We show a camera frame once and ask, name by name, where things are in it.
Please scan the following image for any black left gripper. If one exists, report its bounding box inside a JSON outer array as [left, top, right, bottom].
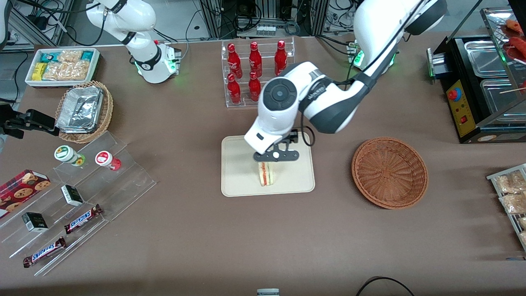
[[269, 130, 299, 152]]

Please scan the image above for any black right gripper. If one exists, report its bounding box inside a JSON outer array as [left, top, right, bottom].
[[0, 103, 61, 139]]

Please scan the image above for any triangular sandwich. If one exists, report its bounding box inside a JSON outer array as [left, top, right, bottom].
[[258, 161, 275, 187]]

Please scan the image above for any aluminium foil tray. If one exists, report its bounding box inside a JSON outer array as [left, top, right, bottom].
[[56, 86, 104, 134]]

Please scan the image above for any beige plastic tray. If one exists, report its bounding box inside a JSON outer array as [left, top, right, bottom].
[[221, 132, 316, 197]]

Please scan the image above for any light wicker basket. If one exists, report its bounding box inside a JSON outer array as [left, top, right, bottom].
[[55, 81, 114, 144]]

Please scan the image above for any brown wicker basket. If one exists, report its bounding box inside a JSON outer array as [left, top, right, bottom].
[[351, 137, 429, 210]]

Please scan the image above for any tray of packaged snacks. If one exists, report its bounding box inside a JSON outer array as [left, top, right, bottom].
[[487, 164, 526, 252]]

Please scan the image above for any green lid cup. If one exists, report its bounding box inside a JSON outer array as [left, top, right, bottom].
[[54, 145, 86, 167]]

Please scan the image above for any white plastic bin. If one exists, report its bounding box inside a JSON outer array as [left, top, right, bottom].
[[25, 48, 101, 88]]

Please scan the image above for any clear cracker bag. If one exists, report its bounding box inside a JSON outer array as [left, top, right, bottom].
[[58, 50, 83, 63], [42, 62, 70, 81], [66, 60, 91, 81]]

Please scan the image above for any clear acrylic bottle rack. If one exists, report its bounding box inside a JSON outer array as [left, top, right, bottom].
[[221, 37, 295, 108]]

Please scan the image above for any red cola bottle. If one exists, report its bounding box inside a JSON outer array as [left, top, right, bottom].
[[248, 71, 262, 102], [274, 40, 288, 76], [227, 73, 242, 105], [249, 41, 263, 78], [227, 43, 243, 79]]

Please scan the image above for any red cookie box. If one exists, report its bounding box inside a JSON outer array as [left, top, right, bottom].
[[0, 169, 51, 219]]

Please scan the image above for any red lid cup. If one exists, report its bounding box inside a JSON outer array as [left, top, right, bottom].
[[95, 150, 122, 171]]

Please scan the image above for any small black box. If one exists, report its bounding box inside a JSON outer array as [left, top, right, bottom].
[[22, 212, 49, 233], [61, 185, 84, 207]]

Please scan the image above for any snickers bar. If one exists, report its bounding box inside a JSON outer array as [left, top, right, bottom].
[[23, 237, 67, 268], [64, 204, 103, 235]]

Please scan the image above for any clear acrylic stepped display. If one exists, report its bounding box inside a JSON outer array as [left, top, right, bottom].
[[0, 131, 157, 277]]

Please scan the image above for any black food warmer machine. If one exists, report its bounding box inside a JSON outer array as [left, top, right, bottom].
[[427, 6, 526, 144]]

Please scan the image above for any steel warmer pan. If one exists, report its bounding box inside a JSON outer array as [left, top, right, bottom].
[[480, 79, 526, 115], [464, 40, 510, 78]]

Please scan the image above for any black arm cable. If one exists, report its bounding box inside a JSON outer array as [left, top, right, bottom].
[[299, 0, 430, 148]]

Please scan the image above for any black looped cable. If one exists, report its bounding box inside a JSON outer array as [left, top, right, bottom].
[[356, 276, 415, 296]]

